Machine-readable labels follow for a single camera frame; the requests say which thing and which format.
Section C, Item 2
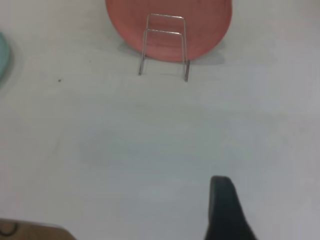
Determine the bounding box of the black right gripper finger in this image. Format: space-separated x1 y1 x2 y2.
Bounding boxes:
204 175 260 240

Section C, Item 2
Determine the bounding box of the green round plate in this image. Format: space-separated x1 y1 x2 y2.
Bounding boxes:
0 31 12 83

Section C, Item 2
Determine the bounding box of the pink round plate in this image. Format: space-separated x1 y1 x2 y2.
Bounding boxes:
104 0 234 63

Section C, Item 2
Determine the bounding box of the brown wooden board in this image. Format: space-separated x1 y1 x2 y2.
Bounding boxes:
0 217 77 240

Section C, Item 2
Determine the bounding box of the metal wire plate rack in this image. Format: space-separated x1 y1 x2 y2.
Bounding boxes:
138 13 191 83

